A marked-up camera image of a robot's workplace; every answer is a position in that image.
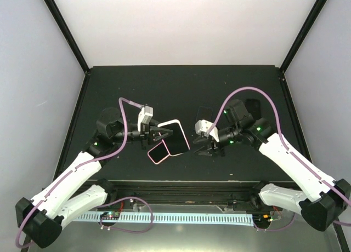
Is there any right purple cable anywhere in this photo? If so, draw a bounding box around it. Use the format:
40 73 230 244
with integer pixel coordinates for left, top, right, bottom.
207 86 351 226

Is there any small circuit board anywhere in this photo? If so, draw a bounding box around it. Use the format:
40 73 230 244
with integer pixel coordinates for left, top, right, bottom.
257 214 280 222
100 211 120 221

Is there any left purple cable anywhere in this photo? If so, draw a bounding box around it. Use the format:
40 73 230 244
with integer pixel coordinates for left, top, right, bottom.
14 97 143 248

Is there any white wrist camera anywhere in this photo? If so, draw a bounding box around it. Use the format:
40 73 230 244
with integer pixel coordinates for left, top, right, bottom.
195 120 219 141
137 106 154 132

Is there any right small circuit board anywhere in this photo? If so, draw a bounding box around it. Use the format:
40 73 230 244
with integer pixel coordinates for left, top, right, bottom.
257 214 280 222

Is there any black-cased phone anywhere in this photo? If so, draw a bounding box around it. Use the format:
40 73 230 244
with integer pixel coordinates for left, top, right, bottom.
196 106 213 122

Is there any right black frame post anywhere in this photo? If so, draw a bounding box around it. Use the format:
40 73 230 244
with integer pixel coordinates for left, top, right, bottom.
280 0 328 73

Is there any left small circuit board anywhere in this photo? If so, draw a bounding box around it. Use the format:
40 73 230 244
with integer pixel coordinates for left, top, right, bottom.
100 211 120 221

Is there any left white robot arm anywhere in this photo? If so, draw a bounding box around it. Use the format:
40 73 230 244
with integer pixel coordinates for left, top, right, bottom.
15 106 173 248

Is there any white slotted cable duct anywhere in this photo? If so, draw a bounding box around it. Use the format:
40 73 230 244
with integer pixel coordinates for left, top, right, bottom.
74 211 254 226

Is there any left black frame post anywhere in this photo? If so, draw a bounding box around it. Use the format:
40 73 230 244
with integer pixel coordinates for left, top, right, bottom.
44 0 90 74

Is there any pink-cased phone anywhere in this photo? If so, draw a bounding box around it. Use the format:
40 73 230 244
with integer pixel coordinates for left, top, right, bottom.
147 141 169 165
158 119 190 156

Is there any purple cable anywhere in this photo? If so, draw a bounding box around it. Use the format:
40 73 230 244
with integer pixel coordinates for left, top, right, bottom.
14 97 143 248
207 86 351 226

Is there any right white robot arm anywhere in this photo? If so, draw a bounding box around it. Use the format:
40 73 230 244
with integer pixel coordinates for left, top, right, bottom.
194 100 350 231

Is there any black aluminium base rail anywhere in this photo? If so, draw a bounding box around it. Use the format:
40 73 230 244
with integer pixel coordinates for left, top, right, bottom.
104 180 302 209

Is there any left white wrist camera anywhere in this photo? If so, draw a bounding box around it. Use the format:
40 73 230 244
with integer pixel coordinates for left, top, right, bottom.
137 106 154 132

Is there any black frame post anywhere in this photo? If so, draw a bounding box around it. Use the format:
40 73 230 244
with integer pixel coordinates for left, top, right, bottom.
280 0 328 73
44 0 90 74

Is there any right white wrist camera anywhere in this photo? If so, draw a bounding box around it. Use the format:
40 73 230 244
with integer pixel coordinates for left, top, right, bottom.
195 120 219 141

